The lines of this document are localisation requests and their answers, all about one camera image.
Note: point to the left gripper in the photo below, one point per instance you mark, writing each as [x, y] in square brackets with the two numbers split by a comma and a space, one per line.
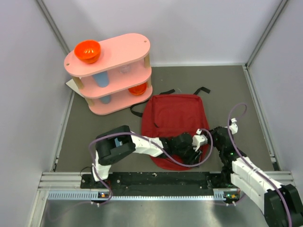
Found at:
[194, 156]

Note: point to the clear plastic cup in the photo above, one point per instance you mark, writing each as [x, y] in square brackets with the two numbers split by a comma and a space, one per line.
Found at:
[125, 69]

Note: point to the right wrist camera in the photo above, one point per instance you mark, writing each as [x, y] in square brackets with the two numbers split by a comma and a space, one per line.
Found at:
[233, 126]

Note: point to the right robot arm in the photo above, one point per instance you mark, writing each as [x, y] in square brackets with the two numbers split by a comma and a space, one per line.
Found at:
[280, 204]

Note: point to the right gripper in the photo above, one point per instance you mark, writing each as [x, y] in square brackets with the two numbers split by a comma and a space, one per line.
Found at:
[214, 130]

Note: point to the aluminium frame rail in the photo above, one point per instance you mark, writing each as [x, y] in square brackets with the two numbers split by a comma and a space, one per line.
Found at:
[60, 181]

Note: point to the blue plastic cup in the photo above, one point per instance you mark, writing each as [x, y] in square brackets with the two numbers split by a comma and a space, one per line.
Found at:
[101, 79]

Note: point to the red backpack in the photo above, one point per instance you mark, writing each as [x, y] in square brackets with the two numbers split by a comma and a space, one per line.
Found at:
[169, 115]

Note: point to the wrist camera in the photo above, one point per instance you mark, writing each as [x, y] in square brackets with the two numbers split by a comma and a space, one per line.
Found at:
[233, 126]
[199, 140]

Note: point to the white paper sheet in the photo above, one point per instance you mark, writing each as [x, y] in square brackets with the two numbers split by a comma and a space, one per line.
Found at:
[72, 85]

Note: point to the orange bowl on top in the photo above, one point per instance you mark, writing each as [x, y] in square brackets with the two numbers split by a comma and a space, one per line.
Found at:
[88, 51]

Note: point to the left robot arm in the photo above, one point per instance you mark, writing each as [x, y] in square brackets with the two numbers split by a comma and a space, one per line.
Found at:
[107, 154]

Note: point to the pink three-tier wooden shelf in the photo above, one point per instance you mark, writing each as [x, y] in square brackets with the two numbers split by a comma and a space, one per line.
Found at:
[128, 49]

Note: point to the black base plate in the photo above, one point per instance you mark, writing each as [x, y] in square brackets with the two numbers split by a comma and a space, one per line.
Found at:
[165, 183]

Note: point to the orange bowl lower shelf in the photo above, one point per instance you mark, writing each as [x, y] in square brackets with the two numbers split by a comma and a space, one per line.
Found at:
[138, 90]

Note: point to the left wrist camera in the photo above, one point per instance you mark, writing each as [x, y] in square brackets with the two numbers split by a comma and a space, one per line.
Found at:
[199, 140]

